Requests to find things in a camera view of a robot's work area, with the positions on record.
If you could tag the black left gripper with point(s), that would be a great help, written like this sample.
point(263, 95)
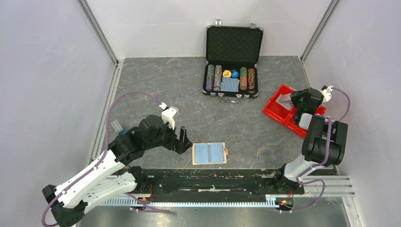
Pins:
point(179, 145)

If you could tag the beige leather card holder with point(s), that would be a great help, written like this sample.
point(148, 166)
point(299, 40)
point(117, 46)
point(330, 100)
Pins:
point(209, 153)

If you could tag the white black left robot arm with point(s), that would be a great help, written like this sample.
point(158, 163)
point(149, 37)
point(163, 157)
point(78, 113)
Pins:
point(70, 201)

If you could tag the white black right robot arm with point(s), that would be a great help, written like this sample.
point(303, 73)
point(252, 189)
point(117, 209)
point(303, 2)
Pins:
point(324, 143)

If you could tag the blue playing card deck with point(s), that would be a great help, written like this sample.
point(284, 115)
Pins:
point(229, 84)

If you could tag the white card in bin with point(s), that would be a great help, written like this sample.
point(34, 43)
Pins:
point(285, 101)

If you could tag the green purple chip row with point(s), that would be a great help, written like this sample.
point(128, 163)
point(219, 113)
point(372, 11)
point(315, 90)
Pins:
point(210, 77)

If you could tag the yellow dealer chip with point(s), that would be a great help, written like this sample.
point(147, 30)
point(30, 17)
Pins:
point(227, 74)

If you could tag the pink white chip row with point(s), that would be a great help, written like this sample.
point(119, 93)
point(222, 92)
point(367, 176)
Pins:
point(217, 78)

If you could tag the blue dealer chip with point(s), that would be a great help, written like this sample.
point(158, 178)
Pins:
point(234, 74)

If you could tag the green orange chip row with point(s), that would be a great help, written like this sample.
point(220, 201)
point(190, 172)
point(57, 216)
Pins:
point(243, 78)

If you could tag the red double plastic bin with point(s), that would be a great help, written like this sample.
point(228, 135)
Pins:
point(282, 111)

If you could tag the orange brown chip row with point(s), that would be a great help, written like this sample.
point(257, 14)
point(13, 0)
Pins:
point(251, 80)

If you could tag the black poker chip case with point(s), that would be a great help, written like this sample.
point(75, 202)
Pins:
point(233, 47)

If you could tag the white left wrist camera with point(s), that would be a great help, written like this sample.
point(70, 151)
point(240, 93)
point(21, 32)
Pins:
point(168, 114)

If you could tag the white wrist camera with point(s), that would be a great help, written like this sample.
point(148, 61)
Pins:
point(168, 114)
point(326, 92)

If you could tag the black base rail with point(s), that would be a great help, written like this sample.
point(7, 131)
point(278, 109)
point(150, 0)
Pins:
point(213, 185)

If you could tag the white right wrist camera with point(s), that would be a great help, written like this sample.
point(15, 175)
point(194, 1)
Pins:
point(326, 92)

